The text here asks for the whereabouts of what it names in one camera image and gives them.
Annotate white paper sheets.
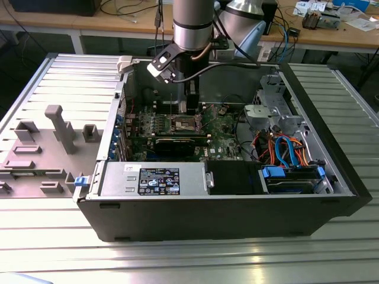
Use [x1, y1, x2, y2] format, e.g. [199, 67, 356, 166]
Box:
[345, 17, 379, 33]

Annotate silver power supply box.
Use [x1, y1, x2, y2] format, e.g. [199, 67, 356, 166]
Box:
[99, 161, 208, 198]

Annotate orange wire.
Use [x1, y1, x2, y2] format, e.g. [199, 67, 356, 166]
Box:
[267, 134, 278, 163]
[288, 135, 311, 166]

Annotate metal socket cover frame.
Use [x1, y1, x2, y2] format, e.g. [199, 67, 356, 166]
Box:
[197, 104, 223, 133]

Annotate white printed cards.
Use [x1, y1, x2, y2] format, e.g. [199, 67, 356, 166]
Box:
[293, 1, 328, 16]

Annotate black upright device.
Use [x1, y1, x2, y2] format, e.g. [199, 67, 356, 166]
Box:
[262, 0, 279, 36]

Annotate hard disk in blue carrier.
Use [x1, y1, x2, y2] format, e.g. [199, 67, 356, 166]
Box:
[258, 164, 328, 195]

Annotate green motherboard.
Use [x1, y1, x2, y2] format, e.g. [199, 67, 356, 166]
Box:
[123, 100, 248, 163]

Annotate black graphics card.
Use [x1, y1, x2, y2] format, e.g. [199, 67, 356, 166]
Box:
[153, 135, 197, 158]

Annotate black open PC case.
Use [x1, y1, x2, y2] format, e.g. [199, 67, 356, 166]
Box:
[72, 53, 373, 243]

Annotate grey parts rack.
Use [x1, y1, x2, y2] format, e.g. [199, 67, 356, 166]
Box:
[0, 104, 105, 199]

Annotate green RAM stick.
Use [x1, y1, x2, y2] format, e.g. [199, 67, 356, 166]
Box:
[11, 170, 38, 178]

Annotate blue flat wire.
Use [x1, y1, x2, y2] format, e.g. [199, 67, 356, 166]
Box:
[281, 134, 301, 169]
[274, 136, 287, 167]

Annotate pale blue rounded object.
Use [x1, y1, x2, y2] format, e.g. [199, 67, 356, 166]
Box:
[0, 272, 45, 284]

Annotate black box on desk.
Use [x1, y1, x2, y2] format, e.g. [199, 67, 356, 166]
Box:
[8, 0, 97, 18]

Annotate blue cardboard box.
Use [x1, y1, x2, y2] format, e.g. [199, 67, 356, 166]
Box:
[331, 0, 371, 13]

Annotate CPU socket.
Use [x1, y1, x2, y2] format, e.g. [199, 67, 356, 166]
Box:
[169, 113, 205, 134]

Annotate grey metal part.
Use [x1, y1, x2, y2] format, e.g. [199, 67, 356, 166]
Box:
[319, 11, 342, 30]

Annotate white labelled box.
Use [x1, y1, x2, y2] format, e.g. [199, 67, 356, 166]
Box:
[256, 40, 284, 63]

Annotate metal CPU cooler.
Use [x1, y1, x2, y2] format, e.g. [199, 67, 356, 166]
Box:
[301, 8, 320, 30]

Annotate wooden desk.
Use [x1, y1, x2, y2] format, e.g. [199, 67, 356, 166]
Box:
[0, 0, 379, 56]

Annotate silver metal disk bay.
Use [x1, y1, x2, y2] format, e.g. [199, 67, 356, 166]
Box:
[243, 73, 307, 133]

